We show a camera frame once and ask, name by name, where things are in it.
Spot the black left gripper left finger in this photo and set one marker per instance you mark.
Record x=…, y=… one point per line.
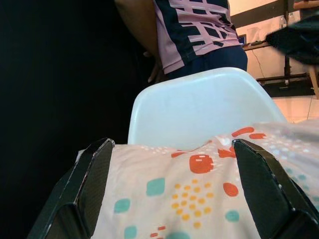
x=82, y=194

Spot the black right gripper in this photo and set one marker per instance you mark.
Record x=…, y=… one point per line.
x=296, y=39

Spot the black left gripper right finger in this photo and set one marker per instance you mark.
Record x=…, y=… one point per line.
x=271, y=196

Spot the white patterned pillow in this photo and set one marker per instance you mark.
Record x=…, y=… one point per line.
x=174, y=194

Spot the white plastic chair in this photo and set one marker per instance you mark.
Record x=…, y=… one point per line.
x=199, y=107

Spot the person's hand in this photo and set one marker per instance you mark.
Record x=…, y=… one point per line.
x=156, y=72

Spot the dark wooden desk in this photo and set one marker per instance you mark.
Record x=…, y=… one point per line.
x=274, y=82

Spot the open laptop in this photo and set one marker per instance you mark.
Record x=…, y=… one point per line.
x=242, y=39

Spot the person in pink shirt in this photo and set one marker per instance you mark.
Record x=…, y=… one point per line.
x=197, y=32

